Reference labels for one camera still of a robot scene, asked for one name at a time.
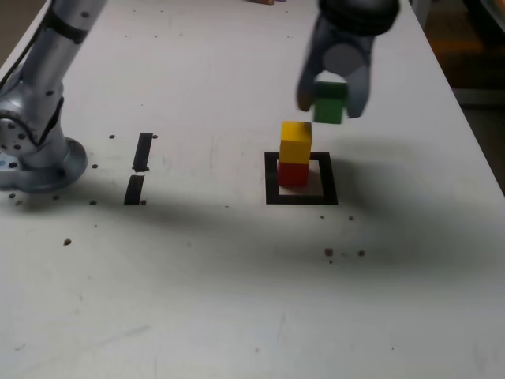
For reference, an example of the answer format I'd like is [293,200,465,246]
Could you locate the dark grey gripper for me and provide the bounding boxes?
[296,17,375,119]

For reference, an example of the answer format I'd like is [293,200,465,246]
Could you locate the green cube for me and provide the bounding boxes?
[312,81,349,125]

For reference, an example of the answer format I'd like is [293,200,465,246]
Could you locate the yellow cube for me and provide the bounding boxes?
[279,121,312,165]

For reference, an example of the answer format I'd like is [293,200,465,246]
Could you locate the red cube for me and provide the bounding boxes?
[277,159,309,187]

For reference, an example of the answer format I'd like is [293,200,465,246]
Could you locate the black tape square outline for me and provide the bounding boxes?
[263,151,339,206]

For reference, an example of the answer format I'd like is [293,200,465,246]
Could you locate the black tape strip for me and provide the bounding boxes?
[123,132,154,206]

